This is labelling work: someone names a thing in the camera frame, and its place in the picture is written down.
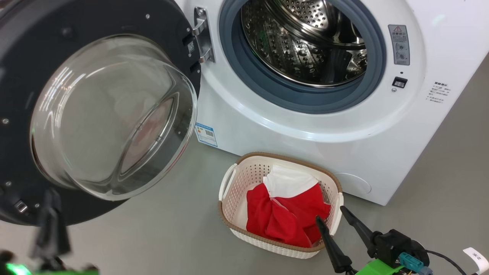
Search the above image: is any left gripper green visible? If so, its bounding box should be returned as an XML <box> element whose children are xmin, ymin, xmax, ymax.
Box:
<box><xmin>0</xmin><ymin>188</ymin><xmax>100</xmax><ymax>275</ymax></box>

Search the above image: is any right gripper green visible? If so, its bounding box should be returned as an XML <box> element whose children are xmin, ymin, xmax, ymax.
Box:
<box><xmin>315</xmin><ymin>206</ymin><xmax>405</xmax><ymax>275</ymax></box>

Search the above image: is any red and white garment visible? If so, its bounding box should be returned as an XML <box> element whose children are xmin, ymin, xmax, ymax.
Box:
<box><xmin>246</xmin><ymin>165</ymin><xmax>331</xmax><ymax>248</ymax></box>

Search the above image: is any dark round glass washer door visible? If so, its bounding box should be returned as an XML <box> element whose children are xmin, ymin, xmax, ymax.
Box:
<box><xmin>0</xmin><ymin>0</ymin><xmax>202</xmax><ymax>226</ymax></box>

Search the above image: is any white front-load washing machine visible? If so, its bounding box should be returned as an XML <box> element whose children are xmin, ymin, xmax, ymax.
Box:
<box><xmin>174</xmin><ymin>0</ymin><xmax>489</xmax><ymax>206</ymax></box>

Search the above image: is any cream perforated laundry basket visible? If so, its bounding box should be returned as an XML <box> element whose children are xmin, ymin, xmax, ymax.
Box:
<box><xmin>218</xmin><ymin>152</ymin><xmax>343</xmax><ymax>259</ymax></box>

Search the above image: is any perforated steel washer drum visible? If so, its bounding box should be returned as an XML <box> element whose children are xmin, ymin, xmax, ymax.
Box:
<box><xmin>241</xmin><ymin>0</ymin><xmax>368</xmax><ymax>87</ymax></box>

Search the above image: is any teal right camera connector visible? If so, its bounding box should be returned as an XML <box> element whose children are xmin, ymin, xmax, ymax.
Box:
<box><xmin>398</xmin><ymin>252</ymin><xmax>434</xmax><ymax>275</ymax></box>

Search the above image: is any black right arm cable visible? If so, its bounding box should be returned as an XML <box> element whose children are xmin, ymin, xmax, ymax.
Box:
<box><xmin>425</xmin><ymin>249</ymin><xmax>469</xmax><ymax>275</ymax></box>

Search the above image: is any white cable tag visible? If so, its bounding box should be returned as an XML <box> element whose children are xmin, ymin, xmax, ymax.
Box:
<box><xmin>463</xmin><ymin>247</ymin><xmax>489</xmax><ymax>274</ymax></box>

